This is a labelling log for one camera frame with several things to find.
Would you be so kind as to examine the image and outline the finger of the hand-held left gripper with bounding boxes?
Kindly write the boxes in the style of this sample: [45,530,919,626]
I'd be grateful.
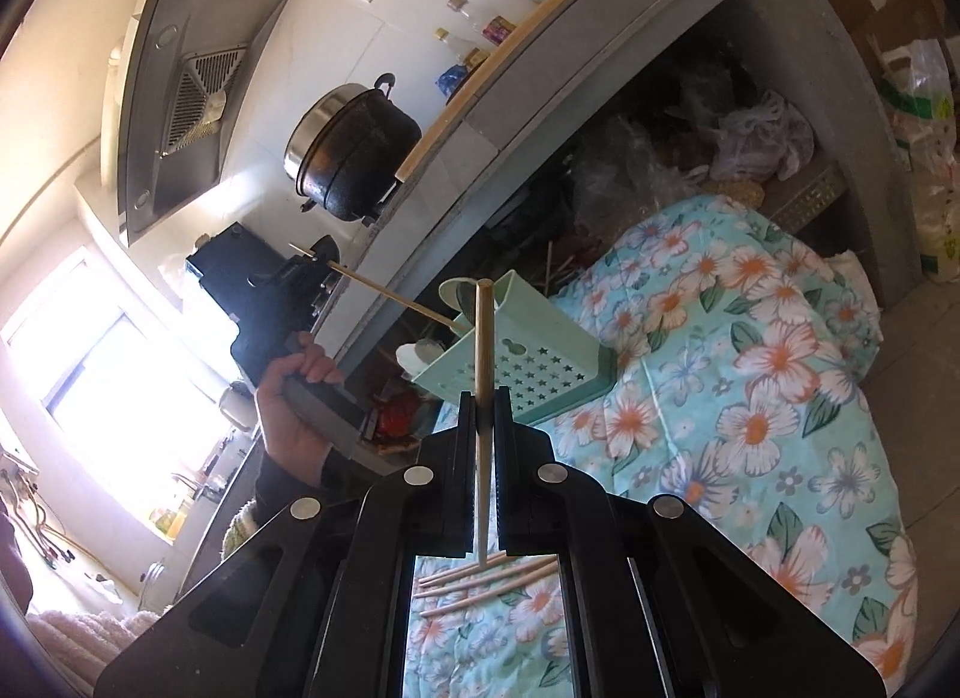
[296,236,342,283]

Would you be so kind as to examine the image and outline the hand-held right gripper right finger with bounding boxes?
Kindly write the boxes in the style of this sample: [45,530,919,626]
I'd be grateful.
[495,389,882,698]

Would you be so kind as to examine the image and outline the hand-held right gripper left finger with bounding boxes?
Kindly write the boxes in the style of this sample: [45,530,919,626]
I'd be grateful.
[94,390,481,698]

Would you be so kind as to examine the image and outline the green perforated utensil holder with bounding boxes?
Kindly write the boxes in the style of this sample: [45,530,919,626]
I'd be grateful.
[394,274,620,423]

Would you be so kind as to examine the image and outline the person's left forearm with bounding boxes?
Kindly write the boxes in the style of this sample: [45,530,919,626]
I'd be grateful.
[221,443,338,564]

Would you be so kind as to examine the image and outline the person's left hand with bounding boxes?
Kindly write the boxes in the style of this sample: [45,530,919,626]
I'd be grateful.
[255,334,342,485]

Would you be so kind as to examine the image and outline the black gas stove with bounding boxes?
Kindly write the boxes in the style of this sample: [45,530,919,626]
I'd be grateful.
[315,188,410,339]

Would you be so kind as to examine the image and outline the tall black appliance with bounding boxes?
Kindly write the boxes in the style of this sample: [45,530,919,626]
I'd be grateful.
[186,221,301,294]

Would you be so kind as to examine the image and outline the red snack packets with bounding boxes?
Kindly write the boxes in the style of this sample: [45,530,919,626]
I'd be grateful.
[375,398,421,444]

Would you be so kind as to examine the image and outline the cream electric kettle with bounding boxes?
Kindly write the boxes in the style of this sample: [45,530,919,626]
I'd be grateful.
[217,383,260,433]

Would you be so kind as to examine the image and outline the black stock pot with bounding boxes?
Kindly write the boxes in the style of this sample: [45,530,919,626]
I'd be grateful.
[283,73,425,223]

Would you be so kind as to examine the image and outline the steel pot lid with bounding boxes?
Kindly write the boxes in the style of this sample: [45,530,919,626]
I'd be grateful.
[283,84,372,178]

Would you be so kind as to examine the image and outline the kitchen window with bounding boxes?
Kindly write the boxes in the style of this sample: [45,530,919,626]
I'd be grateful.
[0,248,263,541]

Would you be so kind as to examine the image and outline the grey range hood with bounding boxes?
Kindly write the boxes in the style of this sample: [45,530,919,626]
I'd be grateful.
[101,0,297,249]

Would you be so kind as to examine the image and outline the blue plastic bag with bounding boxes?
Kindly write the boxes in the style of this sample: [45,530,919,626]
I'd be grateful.
[435,64,470,103]

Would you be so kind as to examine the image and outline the yellow cap sauce bottle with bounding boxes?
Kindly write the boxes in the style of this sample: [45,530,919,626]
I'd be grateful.
[435,26,492,69]

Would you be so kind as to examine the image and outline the floral turquoise blanket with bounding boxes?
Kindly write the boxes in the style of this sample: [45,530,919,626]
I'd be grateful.
[405,194,920,698]

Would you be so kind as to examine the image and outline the wooden cutting board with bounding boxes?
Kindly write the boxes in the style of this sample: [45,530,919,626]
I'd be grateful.
[395,0,638,181]

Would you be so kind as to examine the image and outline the dark sauce bottle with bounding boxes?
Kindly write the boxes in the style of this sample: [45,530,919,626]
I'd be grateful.
[448,0,518,45]

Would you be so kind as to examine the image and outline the concrete kitchen counter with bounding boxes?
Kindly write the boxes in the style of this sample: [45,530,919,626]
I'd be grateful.
[322,0,923,384]

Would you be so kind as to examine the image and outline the white fluffy garment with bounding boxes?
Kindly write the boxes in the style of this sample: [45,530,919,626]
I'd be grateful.
[26,604,162,669]

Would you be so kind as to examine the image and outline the metal storage rack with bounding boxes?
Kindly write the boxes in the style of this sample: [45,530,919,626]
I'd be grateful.
[765,165,848,234]

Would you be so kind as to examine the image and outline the purple plastic bag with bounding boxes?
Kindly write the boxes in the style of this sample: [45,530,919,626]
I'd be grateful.
[709,90,815,181]

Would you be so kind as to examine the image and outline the white green plastic bag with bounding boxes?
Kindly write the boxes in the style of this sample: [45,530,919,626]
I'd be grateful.
[877,38,960,286]

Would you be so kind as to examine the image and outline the cardboard box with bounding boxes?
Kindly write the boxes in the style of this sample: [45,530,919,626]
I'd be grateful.
[825,0,946,99]

